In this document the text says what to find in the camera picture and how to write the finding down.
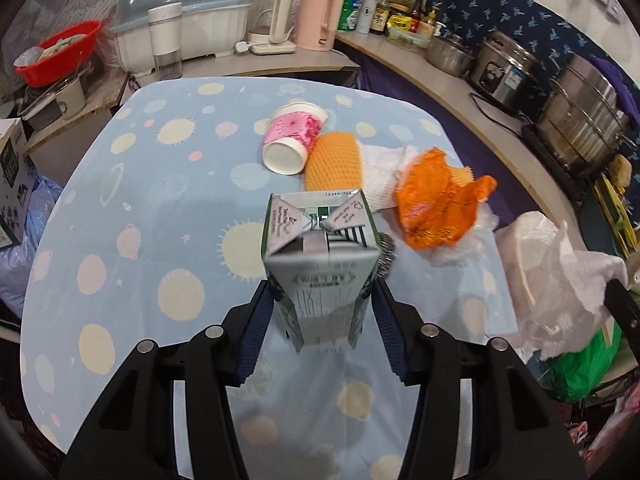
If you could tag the white blender bottle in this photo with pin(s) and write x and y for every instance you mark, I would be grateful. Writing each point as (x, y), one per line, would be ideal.
(165, 25)

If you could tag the white cup with green logo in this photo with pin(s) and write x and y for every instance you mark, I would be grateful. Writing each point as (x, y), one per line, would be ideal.
(70, 102)

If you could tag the large steel stockpot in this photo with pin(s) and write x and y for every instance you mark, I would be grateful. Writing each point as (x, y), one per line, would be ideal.
(580, 115)

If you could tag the white glass electric kettle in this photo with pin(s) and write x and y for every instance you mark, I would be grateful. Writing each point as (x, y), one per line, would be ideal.
(277, 15)

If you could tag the large orange foam net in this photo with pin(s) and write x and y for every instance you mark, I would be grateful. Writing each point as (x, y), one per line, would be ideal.
(332, 162)

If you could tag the blue plastic bag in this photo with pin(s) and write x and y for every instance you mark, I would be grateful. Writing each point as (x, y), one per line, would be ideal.
(30, 220)

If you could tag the brown sauce bottle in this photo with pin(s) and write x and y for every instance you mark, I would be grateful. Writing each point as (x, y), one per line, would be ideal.
(380, 20)

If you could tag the green striped can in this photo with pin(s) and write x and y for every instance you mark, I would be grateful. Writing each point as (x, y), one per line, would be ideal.
(348, 10)

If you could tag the dark sauce bottle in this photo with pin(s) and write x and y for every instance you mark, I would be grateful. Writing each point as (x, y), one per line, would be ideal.
(418, 7)

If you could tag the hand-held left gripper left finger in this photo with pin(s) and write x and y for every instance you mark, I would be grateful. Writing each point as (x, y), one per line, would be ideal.
(252, 330)

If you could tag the pink printed bag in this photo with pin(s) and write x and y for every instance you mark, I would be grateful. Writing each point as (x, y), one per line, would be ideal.
(600, 440)

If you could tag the red plastic basin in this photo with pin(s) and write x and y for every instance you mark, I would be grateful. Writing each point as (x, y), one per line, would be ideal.
(50, 67)

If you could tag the purple cloth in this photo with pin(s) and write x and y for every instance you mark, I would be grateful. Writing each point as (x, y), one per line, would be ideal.
(620, 80)

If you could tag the clear food container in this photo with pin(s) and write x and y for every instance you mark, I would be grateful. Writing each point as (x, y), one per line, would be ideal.
(410, 39)

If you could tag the white dish drainer with cover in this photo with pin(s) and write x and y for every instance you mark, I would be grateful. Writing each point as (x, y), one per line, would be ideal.
(210, 30)

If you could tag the small orange foam net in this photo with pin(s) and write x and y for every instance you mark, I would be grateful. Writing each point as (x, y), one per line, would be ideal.
(461, 175)

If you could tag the blue dotted tablecloth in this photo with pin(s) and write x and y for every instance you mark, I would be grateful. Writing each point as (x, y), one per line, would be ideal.
(150, 185)

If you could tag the clear crumpled plastic film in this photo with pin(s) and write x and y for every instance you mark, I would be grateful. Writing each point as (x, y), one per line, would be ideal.
(450, 255)

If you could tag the silver rice cooker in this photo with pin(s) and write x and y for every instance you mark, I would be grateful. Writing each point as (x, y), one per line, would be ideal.
(500, 75)

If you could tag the white plastic bag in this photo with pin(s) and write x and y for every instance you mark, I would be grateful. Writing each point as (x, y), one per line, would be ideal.
(550, 280)

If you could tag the pink electric kettle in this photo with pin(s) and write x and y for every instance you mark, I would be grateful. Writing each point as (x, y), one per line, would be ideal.
(315, 15)

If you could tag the steel pot with lid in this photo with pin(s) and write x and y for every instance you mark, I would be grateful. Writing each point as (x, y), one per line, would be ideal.
(450, 55)

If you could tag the green plastic bag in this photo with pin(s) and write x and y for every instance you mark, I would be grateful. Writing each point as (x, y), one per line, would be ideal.
(585, 370)

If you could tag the orange plastic wrapper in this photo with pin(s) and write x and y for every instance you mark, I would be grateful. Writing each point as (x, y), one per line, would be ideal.
(430, 205)

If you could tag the dark blue counter curtain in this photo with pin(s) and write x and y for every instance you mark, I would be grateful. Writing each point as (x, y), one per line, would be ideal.
(400, 85)

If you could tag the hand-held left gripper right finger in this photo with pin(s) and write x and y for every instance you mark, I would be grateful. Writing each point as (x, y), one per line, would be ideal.
(387, 330)

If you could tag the white power plug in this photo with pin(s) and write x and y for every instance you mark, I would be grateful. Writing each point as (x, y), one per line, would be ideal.
(242, 47)

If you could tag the black induction cooker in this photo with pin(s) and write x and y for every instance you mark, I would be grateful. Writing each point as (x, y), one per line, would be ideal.
(550, 155)

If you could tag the pink white paper cup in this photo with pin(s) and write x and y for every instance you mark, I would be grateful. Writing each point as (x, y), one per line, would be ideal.
(292, 130)

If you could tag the grey green milk carton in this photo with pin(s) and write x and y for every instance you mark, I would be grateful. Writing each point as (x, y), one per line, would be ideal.
(320, 280)

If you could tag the yellow packets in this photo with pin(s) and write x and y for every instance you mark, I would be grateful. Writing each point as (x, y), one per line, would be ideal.
(402, 24)

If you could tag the white foam net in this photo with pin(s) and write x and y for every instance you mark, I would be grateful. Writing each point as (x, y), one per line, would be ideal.
(382, 175)

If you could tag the yellow green package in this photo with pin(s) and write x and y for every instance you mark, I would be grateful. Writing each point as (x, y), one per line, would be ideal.
(617, 215)

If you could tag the steel wool scrubber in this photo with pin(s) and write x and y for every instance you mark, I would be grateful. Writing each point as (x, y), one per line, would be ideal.
(387, 255)

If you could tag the navy printed wall cloth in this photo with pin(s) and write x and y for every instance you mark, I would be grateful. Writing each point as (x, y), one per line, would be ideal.
(500, 5)

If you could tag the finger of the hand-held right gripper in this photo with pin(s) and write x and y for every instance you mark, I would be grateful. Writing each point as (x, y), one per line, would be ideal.
(622, 305)

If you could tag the printed cardboard box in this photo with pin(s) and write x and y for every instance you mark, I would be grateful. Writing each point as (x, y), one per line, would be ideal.
(12, 185)

